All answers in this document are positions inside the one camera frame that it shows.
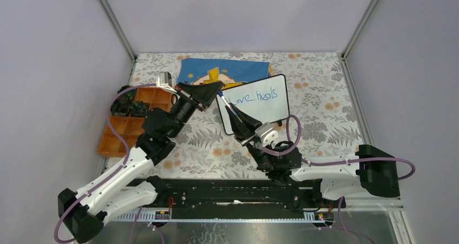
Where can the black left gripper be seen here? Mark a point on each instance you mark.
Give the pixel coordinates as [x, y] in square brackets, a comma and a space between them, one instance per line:
[203, 94]

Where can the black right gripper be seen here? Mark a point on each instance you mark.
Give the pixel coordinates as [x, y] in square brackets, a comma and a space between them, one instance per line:
[244, 130]

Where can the white marker pen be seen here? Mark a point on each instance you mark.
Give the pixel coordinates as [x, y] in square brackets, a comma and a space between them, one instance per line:
[227, 104]

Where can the black framed whiteboard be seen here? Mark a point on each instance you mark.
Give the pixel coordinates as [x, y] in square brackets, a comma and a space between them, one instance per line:
[265, 100]

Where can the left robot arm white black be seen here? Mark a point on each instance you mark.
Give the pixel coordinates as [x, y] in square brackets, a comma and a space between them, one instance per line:
[85, 212]

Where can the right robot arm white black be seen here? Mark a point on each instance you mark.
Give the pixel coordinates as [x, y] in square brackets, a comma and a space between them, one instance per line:
[369, 170]

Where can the blue pikachu cloth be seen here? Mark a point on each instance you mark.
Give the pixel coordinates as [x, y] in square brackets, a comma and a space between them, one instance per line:
[197, 71]

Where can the dark green scrunchie right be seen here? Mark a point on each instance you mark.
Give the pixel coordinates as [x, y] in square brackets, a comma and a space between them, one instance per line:
[138, 109]

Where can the dark green scrunchie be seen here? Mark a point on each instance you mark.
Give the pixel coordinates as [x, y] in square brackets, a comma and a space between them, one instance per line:
[127, 91]
[138, 109]

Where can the dark green scrunchie top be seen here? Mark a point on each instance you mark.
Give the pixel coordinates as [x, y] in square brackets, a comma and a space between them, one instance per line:
[127, 91]

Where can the floral tablecloth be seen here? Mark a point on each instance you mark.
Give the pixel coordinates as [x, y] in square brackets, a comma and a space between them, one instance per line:
[317, 94]

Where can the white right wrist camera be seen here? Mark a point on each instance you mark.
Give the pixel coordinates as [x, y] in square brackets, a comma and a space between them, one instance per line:
[266, 134]

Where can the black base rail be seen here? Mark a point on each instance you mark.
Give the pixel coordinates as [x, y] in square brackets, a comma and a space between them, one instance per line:
[193, 193]

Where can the left aluminium frame post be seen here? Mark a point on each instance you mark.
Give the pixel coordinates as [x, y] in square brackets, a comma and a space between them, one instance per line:
[115, 24]

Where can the aluminium frame post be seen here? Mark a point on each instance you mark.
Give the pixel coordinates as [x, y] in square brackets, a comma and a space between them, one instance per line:
[115, 24]
[360, 27]

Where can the right aluminium frame post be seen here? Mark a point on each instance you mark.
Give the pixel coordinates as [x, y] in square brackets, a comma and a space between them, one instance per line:
[360, 27]

